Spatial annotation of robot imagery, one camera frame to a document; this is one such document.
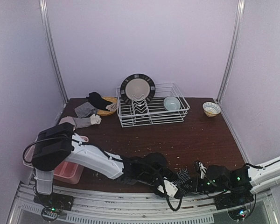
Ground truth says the striped navy underwear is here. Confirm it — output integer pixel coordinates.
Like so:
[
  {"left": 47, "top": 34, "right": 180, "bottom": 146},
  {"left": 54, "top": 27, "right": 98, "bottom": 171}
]
[{"left": 173, "top": 168, "right": 193, "bottom": 195}]

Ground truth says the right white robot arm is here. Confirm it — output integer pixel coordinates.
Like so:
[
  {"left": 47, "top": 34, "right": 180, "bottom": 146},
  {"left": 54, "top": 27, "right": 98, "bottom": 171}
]
[{"left": 193, "top": 156, "right": 280, "bottom": 196}]

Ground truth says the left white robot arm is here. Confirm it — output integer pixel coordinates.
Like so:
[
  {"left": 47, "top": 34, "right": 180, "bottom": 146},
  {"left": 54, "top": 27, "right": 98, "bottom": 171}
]
[{"left": 22, "top": 123, "right": 184, "bottom": 199}]

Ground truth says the grey striped underwear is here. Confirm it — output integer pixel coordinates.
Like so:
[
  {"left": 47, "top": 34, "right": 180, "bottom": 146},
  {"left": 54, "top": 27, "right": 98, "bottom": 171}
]
[{"left": 74, "top": 102, "right": 98, "bottom": 118}]

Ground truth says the beige pink underwear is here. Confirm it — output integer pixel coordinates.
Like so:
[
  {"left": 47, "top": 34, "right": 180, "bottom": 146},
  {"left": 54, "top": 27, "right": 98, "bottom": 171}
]
[{"left": 58, "top": 116, "right": 76, "bottom": 126}]

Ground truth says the light blue bowl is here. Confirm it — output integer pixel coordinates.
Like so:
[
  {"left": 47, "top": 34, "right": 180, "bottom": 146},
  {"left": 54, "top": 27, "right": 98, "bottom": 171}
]
[{"left": 163, "top": 96, "right": 181, "bottom": 111}]

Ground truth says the patterned white yellow bowl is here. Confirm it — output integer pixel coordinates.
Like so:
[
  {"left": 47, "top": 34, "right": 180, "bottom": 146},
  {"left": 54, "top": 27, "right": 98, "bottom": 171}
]
[{"left": 203, "top": 102, "right": 221, "bottom": 117}]

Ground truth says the white cream sock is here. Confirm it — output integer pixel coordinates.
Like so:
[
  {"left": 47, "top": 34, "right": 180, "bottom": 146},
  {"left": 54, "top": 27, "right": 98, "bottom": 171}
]
[{"left": 106, "top": 103, "right": 117, "bottom": 112}]

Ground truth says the grey sock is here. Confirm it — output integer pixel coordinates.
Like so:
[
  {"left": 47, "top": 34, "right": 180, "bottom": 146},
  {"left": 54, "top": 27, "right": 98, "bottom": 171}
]
[{"left": 73, "top": 114, "right": 102, "bottom": 128}]

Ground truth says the pink plastic organizer box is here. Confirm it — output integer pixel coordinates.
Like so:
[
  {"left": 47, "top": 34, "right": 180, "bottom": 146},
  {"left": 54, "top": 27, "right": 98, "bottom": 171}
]
[{"left": 23, "top": 136, "right": 89, "bottom": 184}]

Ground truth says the black rimmed grey plate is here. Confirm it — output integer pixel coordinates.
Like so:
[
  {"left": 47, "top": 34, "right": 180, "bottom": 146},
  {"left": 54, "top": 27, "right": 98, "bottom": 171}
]
[{"left": 119, "top": 74, "right": 156, "bottom": 104}]

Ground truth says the black sock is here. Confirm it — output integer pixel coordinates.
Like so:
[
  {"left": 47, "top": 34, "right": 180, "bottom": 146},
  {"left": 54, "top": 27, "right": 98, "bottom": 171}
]
[{"left": 86, "top": 92, "right": 112, "bottom": 111}]

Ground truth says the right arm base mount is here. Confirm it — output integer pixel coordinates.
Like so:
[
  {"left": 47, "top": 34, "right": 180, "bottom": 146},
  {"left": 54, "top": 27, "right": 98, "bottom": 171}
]
[{"left": 214, "top": 192, "right": 257, "bottom": 222}]

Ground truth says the white wire dish rack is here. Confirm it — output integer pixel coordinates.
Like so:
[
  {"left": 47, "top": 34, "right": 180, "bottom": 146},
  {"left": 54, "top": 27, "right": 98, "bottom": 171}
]
[{"left": 116, "top": 83, "right": 190, "bottom": 128}]

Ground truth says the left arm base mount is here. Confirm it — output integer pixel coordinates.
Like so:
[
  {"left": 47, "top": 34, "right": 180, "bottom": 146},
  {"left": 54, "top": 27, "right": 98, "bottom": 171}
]
[{"left": 34, "top": 193, "right": 74, "bottom": 222}]

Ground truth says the right metal frame post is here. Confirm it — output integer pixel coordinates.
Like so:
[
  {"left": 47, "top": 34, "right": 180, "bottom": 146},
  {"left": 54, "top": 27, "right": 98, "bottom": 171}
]
[{"left": 217, "top": 0, "right": 245, "bottom": 104}]

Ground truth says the metal frame post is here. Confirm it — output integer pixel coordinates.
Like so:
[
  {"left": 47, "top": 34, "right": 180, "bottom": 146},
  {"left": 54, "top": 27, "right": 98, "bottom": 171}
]
[
  {"left": 39, "top": 0, "right": 69, "bottom": 104},
  {"left": 217, "top": 0, "right": 245, "bottom": 104}
]

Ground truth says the left metal frame post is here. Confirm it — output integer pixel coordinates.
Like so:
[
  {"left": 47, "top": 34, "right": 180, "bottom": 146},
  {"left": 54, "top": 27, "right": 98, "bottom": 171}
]
[{"left": 39, "top": 0, "right": 69, "bottom": 104}]

